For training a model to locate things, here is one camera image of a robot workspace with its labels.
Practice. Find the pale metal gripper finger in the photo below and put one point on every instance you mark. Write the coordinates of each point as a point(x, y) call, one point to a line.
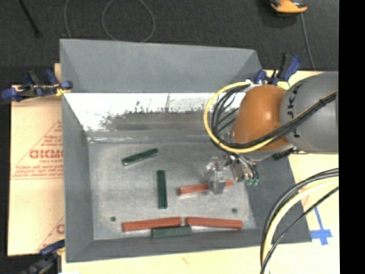
point(210, 172)
point(218, 183)

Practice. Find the red-brown block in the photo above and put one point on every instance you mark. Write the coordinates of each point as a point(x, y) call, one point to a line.
point(151, 224)
point(214, 223)
point(192, 189)

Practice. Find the dark green flat block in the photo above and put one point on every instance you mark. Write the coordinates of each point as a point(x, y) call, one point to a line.
point(139, 157)
point(161, 189)
point(171, 232)

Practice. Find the grey metal bin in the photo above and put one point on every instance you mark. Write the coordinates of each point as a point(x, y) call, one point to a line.
point(137, 70)

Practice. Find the brown cardboard board, red print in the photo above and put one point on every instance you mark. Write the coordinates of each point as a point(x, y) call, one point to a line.
point(34, 164)

